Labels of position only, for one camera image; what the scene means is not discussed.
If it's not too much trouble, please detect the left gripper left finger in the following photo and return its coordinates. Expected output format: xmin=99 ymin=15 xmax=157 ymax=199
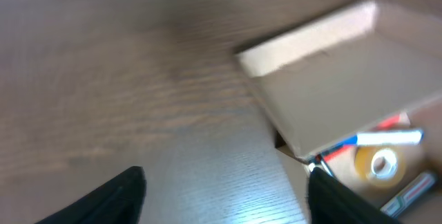
xmin=37 ymin=166 xmax=146 ymax=224

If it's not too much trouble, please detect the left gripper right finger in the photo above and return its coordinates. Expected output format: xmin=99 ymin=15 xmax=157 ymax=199
xmin=307 ymin=168 xmax=400 ymax=224

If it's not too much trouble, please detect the yellow tape roll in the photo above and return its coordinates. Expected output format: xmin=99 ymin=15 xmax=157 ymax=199
xmin=354 ymin=146 xmax=407 ymax=188

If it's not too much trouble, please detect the blue marker pen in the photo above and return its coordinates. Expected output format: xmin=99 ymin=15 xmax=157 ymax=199
xmin=340 ymin=129 xmax=424 ymax=146

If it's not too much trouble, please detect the black marker pen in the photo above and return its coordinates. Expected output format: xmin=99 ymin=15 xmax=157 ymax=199
xmin=381 ymin=171 xmax=437 ymax=218

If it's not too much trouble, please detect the red utility knife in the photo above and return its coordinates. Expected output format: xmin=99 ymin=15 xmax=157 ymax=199
xmin=314 ymin=112 xmax=421 ymax=164

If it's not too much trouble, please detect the cardboard box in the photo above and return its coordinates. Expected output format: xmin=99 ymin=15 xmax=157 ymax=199
xmin=238 ymin=0 xmax=441 ymax=223

